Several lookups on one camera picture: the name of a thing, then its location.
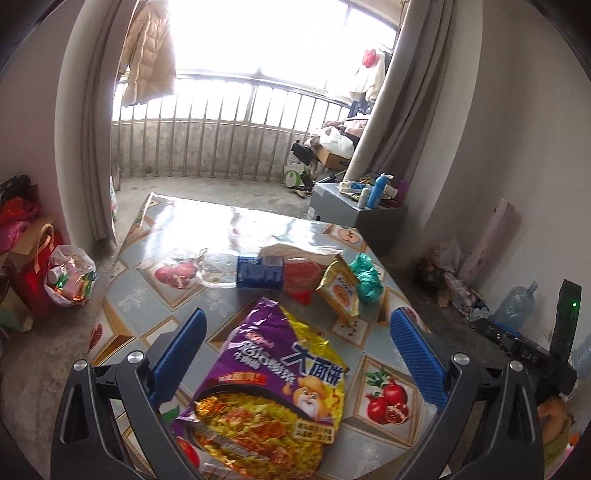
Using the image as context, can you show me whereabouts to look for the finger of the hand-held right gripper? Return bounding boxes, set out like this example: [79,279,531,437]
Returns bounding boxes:
[475,318,520,355]

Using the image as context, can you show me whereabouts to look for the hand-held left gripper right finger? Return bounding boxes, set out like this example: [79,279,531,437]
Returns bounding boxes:
[390,307,546,480]

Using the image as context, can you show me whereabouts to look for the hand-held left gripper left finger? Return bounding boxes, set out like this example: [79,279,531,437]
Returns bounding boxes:
[51,308,208,480]

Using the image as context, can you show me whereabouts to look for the purple instant noodle packet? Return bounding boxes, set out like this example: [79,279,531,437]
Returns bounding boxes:
[171,296,349,480]

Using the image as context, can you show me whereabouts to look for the clear plastic bottle blue label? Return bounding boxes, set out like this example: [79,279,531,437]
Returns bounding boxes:
[196,249,284,291]

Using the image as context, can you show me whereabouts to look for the yellow snack packet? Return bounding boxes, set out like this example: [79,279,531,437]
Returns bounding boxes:
[316,261,361,326]

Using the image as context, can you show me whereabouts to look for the red plastic wrapper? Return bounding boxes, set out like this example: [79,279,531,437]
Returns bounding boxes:
[283,258,326,303]

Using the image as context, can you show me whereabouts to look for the large water jug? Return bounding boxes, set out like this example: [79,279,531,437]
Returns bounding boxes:
[499,281,539,330]

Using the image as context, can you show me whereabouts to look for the white plastic bag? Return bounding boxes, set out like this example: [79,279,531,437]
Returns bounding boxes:
[431,240,462,273]

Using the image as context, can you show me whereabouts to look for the green plastic bag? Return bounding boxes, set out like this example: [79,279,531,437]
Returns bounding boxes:
[348,252,385,303]

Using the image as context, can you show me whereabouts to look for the pink rolled mat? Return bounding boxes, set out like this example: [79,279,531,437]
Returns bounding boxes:
[459,199,518,289]

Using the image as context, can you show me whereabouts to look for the fruit print tablecloth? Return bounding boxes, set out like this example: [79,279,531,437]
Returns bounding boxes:
[90,193,444,480]

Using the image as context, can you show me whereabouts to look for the clear bag of snacks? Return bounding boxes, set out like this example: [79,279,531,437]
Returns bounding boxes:
[44,244,98,308]

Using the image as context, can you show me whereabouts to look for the grey cabinet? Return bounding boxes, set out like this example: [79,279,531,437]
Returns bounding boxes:
[308,182,408,257]

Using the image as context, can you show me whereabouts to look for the red tote bag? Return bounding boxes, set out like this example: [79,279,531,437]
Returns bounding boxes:
[14,224,65,319]

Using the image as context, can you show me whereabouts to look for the blue spray bottle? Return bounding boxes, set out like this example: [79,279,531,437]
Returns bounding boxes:
[367,173,394,209]

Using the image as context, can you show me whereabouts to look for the white and green bag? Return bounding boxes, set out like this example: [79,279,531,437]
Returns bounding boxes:
[283,157,308,190]

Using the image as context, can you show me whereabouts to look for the cardboard box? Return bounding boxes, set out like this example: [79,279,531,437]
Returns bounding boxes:
[314,145,354,171]

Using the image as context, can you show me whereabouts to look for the pile of red bags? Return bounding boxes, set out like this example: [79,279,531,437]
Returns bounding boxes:
[0,175,40,252]

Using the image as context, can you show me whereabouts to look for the grey curtain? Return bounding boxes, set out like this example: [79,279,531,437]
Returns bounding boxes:
[346,0,462,257]

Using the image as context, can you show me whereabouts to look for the white hanging garment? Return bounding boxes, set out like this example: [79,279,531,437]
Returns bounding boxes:
[348,48,386,104]

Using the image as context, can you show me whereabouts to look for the metal balcony railing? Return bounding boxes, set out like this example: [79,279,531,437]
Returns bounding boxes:
[111,69,356,181]

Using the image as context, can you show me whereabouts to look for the beige down jacket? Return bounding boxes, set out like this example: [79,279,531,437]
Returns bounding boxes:
[121,0,177,108]

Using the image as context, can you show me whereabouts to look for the clutter pile by wall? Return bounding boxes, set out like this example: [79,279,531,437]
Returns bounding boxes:
[418,258,490,319]

